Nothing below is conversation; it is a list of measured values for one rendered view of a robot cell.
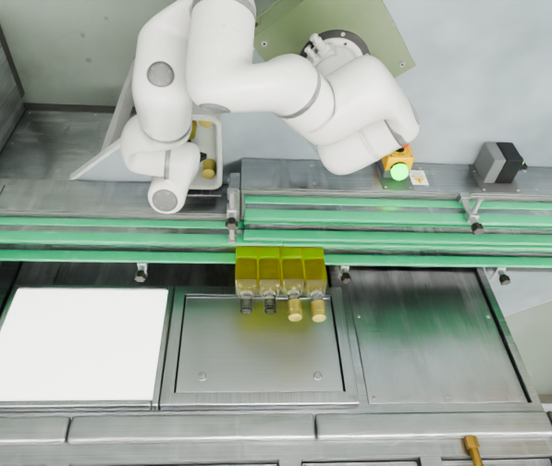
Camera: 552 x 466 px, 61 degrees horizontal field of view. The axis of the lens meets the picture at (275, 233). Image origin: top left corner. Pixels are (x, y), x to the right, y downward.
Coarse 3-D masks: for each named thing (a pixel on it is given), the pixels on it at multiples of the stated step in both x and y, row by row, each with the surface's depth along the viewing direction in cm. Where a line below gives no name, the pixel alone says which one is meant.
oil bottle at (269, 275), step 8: (264, 248) 123; (272, 248) 123; (264, 256) 121; (272, 256) 121; (264, 264) 119; (272, 264) 119; (264, 272) 117; (272, 272) 118; (280, 272) 118; (264, 280) 116; (272, 280) 116; (280, 280) 116; (264, 288) 115; (272, 288) 115
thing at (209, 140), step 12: (216, 120) 108; (204, 132) 119; (216, 132) 111; (204, 144) 122; (216, 144) 113; (216, 156) 119; (216, 168) 125; (192, 180) 124; (204, 180) 124; (216, 180) 123
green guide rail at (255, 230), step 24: (288, 240) 121; (312, 240) 121; (336, 240) 122; (360, 240) 122; (384, 240) 123; (408, 240) 123; (432, 240) 124; (456, 240) 124; (480, 240) 125; (504, 240) 125; (528, 240) 126
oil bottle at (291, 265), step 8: (280, 248) 123; (288, 248) 123; (296, 248) 123; (280, 256) 122; (288, 256) 121; (296, 256) 121; (280, 264) 122; (288, 264) 119; (296, 264) 119; (288, 272) 117; (296, 272) 118; (288, 280) 116; (296, 280) 116; (304, 280) 117; (288, 288) 115; (296, 288) 115
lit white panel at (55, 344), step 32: (32, 320) 121; (64, 320) 121; (96, 320) 122; (128, 320) 122; (160, 320) 123; (0, 352) 114; (32, 352) 115; (64, 352) 115; (96, 352) 116; (128, 352) 116; (0, 384) 109; (32, 384) 109; (64, 384) 110; (96, 384) 110; (128, 384) 111
